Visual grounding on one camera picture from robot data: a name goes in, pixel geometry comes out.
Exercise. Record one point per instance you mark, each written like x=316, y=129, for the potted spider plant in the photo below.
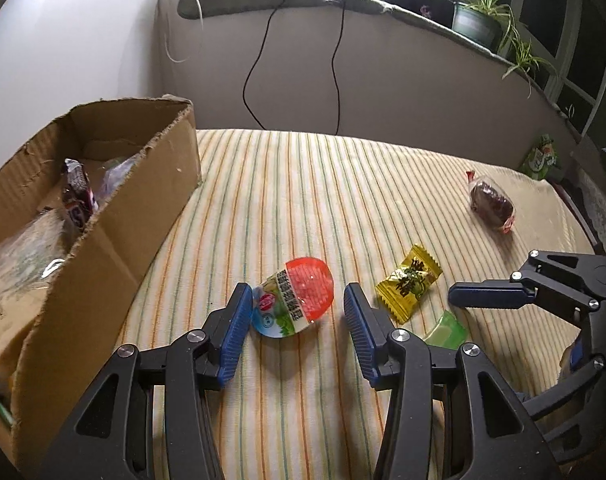
x=475, y=22

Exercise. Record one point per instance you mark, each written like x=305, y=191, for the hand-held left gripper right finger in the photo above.
x=358, y=330

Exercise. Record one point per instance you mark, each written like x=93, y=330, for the small spider plant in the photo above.
x=525, y=57

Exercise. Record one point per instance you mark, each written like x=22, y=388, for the green jelly cup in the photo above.
x=445, y=330

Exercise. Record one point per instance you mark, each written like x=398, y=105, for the red date in clear packet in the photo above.
x=490, y=202

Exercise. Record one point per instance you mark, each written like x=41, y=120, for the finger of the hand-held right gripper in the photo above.
x=576, y=355
x=488, y=295

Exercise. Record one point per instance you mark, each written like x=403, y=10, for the cardboard box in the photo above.
x=108, y=240

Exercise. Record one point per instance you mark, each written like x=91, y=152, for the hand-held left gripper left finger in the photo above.
x=235, y=330

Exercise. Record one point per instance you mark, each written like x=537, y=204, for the red jelly cup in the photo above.
x=308, y=285

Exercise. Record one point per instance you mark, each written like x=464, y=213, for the striped blanket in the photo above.
x=293, y=200

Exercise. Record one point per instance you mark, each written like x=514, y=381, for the green snack packet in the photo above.
x=540, y=155

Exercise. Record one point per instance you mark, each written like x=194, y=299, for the yellow candy packet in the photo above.
x=408, y=282

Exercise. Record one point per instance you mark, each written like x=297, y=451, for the brown chocolate bar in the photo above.
x=78, y=195

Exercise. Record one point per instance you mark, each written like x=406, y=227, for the sandwich in clear packet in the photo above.
x=18, y=260

